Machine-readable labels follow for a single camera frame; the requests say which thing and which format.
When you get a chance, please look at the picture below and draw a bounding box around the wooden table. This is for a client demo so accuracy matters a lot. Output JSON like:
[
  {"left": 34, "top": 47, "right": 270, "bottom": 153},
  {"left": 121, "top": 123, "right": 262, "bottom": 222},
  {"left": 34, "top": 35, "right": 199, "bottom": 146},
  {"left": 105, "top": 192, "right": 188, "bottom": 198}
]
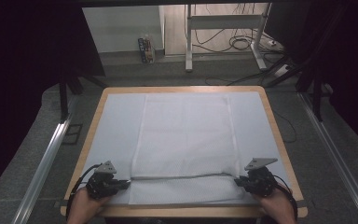
[{"left": 60, "top": 85, "right": 309, "bottom": 218}]

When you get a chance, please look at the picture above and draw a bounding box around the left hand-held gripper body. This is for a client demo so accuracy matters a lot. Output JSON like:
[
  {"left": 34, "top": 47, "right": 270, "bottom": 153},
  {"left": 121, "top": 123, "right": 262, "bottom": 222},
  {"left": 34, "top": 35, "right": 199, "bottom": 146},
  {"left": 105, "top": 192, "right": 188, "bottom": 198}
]
[{"left": 85, "top": 160, "right": 121, "bottom": 201}]

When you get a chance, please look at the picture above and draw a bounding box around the black curtain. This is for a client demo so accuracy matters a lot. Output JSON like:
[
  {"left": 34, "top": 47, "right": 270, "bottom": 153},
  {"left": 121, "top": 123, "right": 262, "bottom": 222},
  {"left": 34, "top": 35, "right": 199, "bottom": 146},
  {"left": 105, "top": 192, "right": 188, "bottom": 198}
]
[
  {"left": 0, "top": 0, "right": 106, "bottom": 202},
  {"left": 265, "top": 0, "right": 358, "bottom": 158}
]

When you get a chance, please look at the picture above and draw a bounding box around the white power strip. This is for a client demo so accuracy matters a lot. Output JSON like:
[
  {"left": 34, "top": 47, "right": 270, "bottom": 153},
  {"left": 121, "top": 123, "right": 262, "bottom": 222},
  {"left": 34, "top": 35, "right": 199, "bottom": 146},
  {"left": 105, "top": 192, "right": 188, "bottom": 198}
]
[{"left": 273, "top": 63, "right": 291, "bottom": 77}]

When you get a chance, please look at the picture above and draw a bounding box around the thin black floor cable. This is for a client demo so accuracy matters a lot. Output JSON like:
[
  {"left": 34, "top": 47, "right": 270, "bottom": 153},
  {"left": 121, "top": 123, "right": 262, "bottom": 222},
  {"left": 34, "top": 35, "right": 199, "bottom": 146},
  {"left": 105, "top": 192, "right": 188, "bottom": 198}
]
[{"left": 271, "top": 108, "right": 298, "bottom": 145}]

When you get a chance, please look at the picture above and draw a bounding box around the black metal stand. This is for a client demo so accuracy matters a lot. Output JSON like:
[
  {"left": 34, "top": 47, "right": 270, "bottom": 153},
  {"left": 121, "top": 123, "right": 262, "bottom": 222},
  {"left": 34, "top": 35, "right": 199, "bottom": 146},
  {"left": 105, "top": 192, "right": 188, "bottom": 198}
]
[
  {"left": 295, "top": 69, "right": 324, "bottom": 123},
  {"left": 58, "top": 72, "right": 108, "bottom": 123}
]

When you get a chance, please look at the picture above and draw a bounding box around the tangle of black floor cables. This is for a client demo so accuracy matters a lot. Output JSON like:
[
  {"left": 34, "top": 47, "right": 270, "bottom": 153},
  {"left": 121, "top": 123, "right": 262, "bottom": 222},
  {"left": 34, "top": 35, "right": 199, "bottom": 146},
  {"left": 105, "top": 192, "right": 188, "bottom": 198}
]
[{"left": 191, "top": 3, "right": 269, "bottom": 54}]

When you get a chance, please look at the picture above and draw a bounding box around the aluminium rail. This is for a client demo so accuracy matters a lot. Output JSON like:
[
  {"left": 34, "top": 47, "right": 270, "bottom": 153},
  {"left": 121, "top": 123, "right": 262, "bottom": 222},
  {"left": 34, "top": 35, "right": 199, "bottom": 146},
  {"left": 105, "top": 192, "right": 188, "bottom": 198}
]
[
  {"left": 297, "top": 92, "right": 358, "bottom": 224},
  {"left": 11, "top": 119, "right": 72, "bottom": 224}
]

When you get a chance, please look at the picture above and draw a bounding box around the carton of bottles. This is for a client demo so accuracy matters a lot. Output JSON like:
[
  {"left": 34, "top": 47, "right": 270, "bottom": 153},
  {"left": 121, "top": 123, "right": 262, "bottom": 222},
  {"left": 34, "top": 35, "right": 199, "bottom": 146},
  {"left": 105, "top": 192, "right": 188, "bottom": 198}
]
[{"left": 137, "top": 33, "right": 157, "bottom": 65}]

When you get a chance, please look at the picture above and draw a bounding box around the white mesh laundry bag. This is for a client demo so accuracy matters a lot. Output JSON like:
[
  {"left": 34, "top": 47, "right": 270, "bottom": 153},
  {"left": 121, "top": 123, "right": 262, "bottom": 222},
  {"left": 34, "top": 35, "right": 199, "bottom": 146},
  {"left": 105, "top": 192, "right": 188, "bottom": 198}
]
[{"left": 128, "top": 92, "right": 247, "bottom": 206}]

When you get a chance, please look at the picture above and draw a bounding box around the person's left hand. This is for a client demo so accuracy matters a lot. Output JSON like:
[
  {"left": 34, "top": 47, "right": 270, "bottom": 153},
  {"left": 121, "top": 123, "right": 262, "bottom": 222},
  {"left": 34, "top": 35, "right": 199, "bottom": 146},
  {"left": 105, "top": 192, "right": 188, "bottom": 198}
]
[{"left": 66, "top": 188, "right": 112, "bottom": 224}]

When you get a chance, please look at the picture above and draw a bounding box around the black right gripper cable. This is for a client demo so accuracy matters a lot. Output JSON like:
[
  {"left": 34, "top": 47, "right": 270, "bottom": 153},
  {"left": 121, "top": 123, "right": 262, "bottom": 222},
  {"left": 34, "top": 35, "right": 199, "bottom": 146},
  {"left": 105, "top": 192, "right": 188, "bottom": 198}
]
[{"left": 273, "top": 175, "right": 299, "bottom": 222}]

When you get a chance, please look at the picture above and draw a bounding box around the white desk frame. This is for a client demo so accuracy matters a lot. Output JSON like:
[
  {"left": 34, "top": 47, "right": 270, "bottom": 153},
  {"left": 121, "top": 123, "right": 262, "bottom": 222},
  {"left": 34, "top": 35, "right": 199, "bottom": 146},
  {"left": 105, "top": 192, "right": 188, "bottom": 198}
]
[{"left": 184, "top": 3, "right": 273, "bottom": 74}]

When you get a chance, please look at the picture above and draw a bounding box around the person's right hand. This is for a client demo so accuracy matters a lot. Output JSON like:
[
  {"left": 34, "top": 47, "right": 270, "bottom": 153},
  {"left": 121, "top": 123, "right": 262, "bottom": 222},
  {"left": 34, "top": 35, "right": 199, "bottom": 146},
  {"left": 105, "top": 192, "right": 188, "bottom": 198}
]
[{"left": 254, "top": 186, "right": 296, "bottom": 224}]

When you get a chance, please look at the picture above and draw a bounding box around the black floor plate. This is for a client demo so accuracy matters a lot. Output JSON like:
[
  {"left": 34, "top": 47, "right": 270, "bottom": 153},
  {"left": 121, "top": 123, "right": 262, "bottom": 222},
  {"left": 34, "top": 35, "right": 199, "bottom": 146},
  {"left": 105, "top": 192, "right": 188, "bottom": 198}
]
[{"left": 62, "top": 123, "right": 84, "bottom": 146}]

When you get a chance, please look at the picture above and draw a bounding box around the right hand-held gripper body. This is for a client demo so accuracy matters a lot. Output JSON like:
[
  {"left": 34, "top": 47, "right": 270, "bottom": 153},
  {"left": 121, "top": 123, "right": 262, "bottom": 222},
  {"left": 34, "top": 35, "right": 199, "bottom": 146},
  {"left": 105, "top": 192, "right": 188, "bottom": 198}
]
[{"left": 244, "top": 157, "right": 279, "bottom": 198}]

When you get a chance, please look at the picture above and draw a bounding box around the white table mat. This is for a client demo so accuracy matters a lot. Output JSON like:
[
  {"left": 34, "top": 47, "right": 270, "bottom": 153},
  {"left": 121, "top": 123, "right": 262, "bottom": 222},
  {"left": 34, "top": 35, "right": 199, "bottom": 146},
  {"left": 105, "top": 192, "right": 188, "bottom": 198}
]
[{"left": 69, "top": 91, "right": 294, "bottom": 206}]

